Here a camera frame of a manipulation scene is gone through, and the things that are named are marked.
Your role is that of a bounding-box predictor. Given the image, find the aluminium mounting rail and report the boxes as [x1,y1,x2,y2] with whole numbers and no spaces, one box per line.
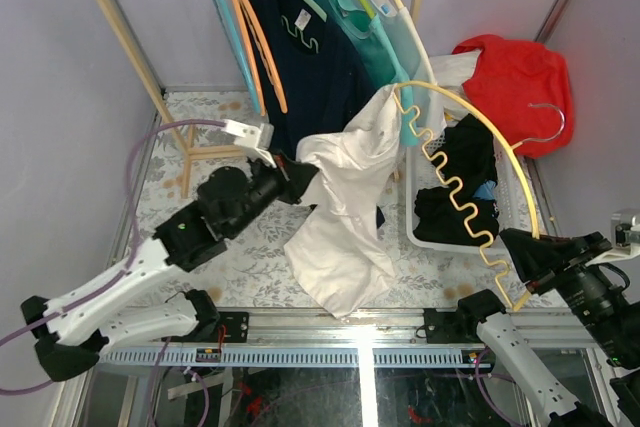
[219,308,577,345]

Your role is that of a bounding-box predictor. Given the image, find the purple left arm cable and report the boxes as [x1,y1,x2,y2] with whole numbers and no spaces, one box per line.
[0,118,226,396]

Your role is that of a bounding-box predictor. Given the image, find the red cloth pile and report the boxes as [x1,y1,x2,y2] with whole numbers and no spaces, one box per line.
[452,34,575,158]

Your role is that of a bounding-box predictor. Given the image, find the black clothes in basket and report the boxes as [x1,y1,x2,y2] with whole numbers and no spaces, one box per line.
[414,115,499,246]

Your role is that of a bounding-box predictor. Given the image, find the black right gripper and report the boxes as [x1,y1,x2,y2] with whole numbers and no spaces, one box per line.
[498,221,640,360]

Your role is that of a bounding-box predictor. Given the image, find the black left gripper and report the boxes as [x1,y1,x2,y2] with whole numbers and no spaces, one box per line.
[229,149,321,239]

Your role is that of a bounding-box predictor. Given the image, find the floral table cloth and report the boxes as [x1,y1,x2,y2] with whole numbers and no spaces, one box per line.
[136,91,524,308]

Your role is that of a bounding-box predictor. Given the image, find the blue plastic hanger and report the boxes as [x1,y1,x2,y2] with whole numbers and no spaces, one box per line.
[212,0,266,115]

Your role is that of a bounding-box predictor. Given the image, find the pale yellow wavy hanger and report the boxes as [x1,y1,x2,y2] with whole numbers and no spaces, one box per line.
[393,80,541,312]

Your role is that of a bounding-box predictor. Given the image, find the white t shirt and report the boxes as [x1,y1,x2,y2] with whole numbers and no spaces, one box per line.
[284,85,402,318]

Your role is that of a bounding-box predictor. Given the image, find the light blue hanging shirt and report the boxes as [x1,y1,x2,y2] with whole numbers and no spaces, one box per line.
[368,0,446,137]

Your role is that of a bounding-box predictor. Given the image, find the white crumpled cloth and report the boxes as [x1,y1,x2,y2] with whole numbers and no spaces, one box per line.
[430,49,481,121]

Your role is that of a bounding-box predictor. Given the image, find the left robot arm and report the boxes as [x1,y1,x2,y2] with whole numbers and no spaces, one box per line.
[21,154,319,382]

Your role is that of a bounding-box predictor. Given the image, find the white laundry basket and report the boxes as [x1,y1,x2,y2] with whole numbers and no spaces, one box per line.
[405,137,531,254]

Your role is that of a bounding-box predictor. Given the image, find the cream white hanger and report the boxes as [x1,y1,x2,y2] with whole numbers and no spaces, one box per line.
[368,0,436,83]

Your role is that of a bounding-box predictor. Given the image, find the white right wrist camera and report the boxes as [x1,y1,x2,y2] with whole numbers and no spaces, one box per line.
[588,208,639,265]

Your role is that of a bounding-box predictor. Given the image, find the orange plastic hanger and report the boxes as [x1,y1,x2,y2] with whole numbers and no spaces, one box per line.
[231,0,266,116]
[248,0,288,114]

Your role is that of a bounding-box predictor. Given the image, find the navy blue hanging shirt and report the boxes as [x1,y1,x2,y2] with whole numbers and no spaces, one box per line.
[249,0,376,159]

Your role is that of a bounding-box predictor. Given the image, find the teal hanging shirt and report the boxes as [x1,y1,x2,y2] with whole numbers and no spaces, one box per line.
[277,0,416,146]

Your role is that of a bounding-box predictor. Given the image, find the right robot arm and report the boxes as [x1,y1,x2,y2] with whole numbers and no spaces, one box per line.
[455,224,639,426]

